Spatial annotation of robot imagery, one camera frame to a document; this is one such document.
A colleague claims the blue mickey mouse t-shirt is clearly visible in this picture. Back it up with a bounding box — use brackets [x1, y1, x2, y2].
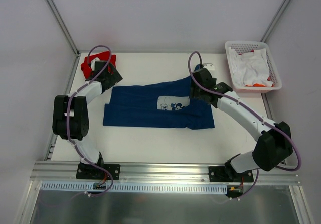
[103, 77, 215, 130]

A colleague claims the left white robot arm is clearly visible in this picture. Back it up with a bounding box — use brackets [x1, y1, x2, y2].
[52, 61, 122, 179]

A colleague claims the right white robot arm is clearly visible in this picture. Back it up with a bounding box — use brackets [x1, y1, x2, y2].
[190, 68, 293, 182]

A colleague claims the folded red t-shirt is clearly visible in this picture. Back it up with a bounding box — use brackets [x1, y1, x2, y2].
[81, 51, 110, 79]

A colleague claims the white plastic laundry basket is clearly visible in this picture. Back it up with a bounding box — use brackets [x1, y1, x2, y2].
[225, 41, 282, 93]

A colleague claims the white t-shirt in basket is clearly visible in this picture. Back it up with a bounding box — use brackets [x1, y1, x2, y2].
[228, 47, 273, 87]

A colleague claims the orange t-shirt in basket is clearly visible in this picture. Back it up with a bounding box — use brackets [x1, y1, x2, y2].
[245, 77, 271, 87]

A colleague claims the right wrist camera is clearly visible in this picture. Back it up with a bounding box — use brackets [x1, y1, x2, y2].
[203, 63, 215, 71]

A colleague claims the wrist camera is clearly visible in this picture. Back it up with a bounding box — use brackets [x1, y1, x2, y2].
[203, 63, 215, 71]
[90, 60, 96, 68]

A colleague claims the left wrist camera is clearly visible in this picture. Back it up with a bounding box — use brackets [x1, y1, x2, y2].
[90, 60, 96, 68]

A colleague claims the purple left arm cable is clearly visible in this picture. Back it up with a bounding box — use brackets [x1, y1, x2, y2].
[66, 44, 114, 197]

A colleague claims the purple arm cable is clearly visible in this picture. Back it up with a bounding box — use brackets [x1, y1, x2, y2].
[66, 44, 114, 197]
[188, 51, 301, 200]

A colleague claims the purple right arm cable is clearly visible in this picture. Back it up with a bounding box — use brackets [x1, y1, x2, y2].
[188, 51, 301, 200]

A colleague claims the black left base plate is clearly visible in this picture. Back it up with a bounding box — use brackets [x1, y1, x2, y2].
[76, 162, 121, 180]

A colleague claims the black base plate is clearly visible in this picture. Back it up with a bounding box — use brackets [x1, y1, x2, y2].
[76, 162, 121, 180]
[208, 166, 254, 183]

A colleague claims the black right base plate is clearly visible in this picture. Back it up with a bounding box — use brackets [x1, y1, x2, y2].
[208, 166, 254, 183]

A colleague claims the right aluminium frame post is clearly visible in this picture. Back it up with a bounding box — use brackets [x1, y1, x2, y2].
[260, 0, 293, 43]

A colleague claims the aluminium frame post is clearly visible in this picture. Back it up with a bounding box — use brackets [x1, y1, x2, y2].
[260, 0, 293, 43]
[45, 0, 79, 56]

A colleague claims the left aluminium frame post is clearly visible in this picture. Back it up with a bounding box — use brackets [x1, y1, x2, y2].
[45, 0, 79, 56]

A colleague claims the aluminium front mounting rail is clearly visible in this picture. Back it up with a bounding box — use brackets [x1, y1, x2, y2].
[30, 161, 302, 186]

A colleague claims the white slotted cable duct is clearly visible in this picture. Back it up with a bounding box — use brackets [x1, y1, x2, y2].
[41, 181, 228, 195]

